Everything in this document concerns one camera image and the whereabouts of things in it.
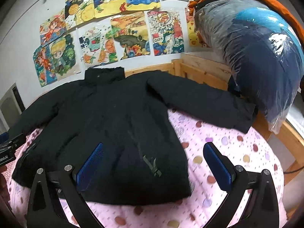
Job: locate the yellow chick drawing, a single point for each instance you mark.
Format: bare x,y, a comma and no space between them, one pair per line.
195,39

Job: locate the blond boy drawing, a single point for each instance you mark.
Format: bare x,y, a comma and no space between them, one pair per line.
63,57

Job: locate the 2024 city drawing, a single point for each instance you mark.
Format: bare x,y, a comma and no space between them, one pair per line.
166,32

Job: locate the pink dotted bed quilt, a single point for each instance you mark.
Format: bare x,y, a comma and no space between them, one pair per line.
248,150

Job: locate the black whale landscape drawing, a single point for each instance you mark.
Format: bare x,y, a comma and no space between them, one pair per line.
130,31

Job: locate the red-haired girl drawing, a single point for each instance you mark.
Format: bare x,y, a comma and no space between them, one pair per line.
44,67

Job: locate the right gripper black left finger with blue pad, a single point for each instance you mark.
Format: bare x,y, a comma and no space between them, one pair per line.
44,207

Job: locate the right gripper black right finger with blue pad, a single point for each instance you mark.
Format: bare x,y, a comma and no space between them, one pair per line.
261,208

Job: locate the orange fruit drink drawing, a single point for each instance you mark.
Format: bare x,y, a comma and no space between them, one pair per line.
97,44

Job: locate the moon and yellow planet drawing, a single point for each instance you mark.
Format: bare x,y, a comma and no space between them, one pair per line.
78,12

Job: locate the black padded jacket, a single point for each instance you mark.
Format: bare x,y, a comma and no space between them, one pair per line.
144,162

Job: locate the wooden bed frame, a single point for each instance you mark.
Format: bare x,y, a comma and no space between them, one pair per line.
288,143

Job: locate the anime girl drawing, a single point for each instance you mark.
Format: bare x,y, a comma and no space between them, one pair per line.
53,28

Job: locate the plastic bag of bedding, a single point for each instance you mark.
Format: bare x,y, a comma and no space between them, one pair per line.
260,47

